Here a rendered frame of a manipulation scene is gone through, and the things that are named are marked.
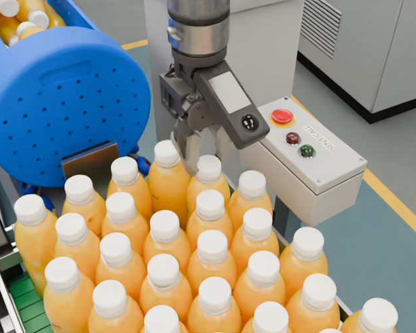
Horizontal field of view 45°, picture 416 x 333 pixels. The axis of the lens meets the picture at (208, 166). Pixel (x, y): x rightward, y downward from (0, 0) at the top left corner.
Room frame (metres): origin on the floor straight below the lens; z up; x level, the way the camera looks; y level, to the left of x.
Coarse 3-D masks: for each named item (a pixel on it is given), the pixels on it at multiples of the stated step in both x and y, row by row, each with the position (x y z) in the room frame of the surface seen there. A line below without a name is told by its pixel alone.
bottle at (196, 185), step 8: (224, 176) 0.56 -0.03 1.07; (192, 184) 0.54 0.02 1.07; (200, 184) 0.53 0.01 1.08; (208, 184) 0.53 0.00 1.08; (216, 184) 0.53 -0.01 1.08; (224, 184) 0.54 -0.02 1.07; (192, 192) 0.53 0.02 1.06; (200, 192) 0.52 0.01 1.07; (224, 192) 0.53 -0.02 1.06; (192, 200) 0.53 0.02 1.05; (224, 200) 0.53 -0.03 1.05; (192, 208) 0.52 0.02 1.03
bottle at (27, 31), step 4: (24, 28) 0.82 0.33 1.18; (28, 28) 0.80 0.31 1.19; (32, 28) 0.80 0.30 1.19; (36, 28) 0.79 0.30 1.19; (40, 28) 0.80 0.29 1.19; (44, 28) 0.81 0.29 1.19; (20, 32) 0.82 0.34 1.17; (24, 32) 0.79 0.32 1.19; (28, 32) 0.78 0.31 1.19; (32, 32) 0.78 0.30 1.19; (20, 36) 0.79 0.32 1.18; (24, 36) 0.78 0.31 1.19
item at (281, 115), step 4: (280, 108) 0.68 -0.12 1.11; (272, 112) 0.67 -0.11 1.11; (276, 112) 0.66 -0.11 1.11; (280, 112) 0.66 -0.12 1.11; (284, 112) 0.66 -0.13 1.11; (288, 112) 0.66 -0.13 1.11; (272, 116) 0.66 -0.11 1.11; (276, 116) 0.65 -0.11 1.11; (280, 116) 0.65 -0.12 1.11; (284, 116) 0.65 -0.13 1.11; (288, 116) 0.65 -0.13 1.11; (292, 116) 0.65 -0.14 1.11; (276, 120) 0.65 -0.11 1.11; (280, 120) 0.64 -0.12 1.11; (284, 120) 0.64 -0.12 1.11; (288, 120) 0.64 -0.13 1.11
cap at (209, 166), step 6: (204, 156) 0.56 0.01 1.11; (210, 156) 0.56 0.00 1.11; (198, 162) 0.55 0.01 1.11; (204, 162) 0.55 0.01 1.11; (210, 162) 0.55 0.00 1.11; (216, 162) 0.55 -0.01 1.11; (204, 168) 0.54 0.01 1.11; (210, 168) 0.54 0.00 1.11; (216, 168) 0.54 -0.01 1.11; (198, 174) 0.54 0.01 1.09; (204, 174) 0.53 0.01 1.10; (210, 174) 0.53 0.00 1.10; (216, 174) 0.53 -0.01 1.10
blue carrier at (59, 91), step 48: (48, 0) 1.18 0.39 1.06; (0, 48) 0.69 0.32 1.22; (48, 48) 0.66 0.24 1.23; (96, 48) 0.69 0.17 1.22; (0, 96) 0.61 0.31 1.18; (48, 96) 0.64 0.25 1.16; (96, 96) 0.68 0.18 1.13; (144, 96) 0.73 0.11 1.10; (0, 144) 0.59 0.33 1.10; (48, 144) 0.63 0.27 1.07; (96, 144) 0.67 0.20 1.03
